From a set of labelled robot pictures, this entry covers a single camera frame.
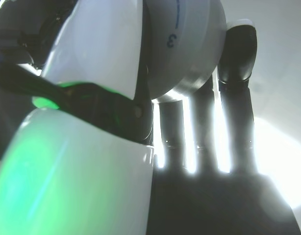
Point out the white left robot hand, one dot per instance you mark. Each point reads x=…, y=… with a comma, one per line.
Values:
x=79, y=183

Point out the white and grey tape measure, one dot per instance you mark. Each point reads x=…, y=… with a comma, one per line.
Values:
x=189, y=36

